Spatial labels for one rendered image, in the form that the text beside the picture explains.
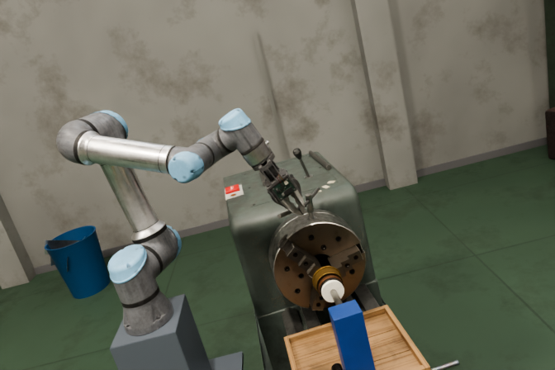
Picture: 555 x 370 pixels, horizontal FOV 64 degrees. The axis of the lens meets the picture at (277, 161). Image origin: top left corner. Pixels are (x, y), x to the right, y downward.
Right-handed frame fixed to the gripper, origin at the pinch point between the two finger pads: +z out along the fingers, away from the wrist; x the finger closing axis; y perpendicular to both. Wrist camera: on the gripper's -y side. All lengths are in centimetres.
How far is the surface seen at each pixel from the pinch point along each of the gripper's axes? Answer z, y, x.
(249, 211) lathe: 2.1, -30.5, -16.6
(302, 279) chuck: 24.8, -9.3, -13.3
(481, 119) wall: 168, -303, 196
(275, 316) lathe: 40, -24, -32
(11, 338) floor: 42, -227, -266
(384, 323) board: 48.1, 2.0, 0.3
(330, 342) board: 41.6, 2.7, -16.8
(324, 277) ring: 21.0, 3.3, -6.1
